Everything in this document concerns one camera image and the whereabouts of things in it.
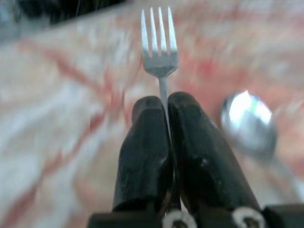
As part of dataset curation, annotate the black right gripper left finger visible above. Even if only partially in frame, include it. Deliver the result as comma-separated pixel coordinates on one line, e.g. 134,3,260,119
112,95,176,213

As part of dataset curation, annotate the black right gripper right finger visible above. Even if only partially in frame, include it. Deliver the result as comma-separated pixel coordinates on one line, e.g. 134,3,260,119
167,91,262,214

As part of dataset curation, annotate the silver metal fork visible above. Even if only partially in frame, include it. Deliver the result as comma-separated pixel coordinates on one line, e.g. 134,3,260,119
140,6,179,152

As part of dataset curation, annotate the silver metal spoon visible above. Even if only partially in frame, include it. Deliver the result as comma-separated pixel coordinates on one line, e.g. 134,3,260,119
219,89,304,190

